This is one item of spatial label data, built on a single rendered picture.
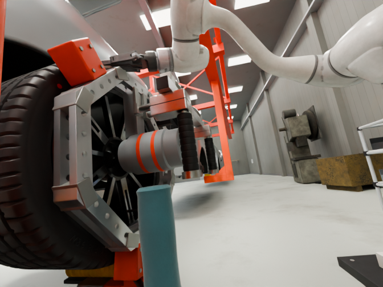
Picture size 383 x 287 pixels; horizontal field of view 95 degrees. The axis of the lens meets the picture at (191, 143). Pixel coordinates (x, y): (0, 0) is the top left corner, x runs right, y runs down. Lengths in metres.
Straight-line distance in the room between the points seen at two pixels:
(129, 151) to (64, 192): 0.22
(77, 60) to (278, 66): 0.64
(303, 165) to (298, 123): 1.39
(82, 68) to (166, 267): 0.50
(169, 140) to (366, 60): 0.58
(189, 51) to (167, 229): 0.60
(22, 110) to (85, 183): 0.19
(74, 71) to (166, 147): 0.30
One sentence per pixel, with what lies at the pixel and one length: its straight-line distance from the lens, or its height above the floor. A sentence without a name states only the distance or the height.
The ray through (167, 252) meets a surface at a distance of 0.47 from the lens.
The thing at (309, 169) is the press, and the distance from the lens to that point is 6.72.
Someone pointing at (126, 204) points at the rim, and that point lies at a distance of 0.71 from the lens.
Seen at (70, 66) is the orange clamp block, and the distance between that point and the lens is 0.54.
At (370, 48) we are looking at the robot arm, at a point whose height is 1.01.
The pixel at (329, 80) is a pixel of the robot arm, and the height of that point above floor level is 1.01.
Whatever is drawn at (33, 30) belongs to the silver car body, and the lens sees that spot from 1.00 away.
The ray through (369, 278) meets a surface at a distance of 1.05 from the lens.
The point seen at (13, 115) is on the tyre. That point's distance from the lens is 0.49.
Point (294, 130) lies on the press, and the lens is 6.79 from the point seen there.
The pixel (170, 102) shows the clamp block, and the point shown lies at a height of 0.92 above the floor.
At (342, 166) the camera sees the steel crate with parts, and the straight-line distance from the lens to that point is 4.82.
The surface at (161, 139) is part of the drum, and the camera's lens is 0.54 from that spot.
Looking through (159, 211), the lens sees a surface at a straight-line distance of 0.45.
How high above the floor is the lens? 0.76
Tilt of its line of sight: 10 degrees up
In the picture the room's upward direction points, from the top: 8 degrees counter-clockwise
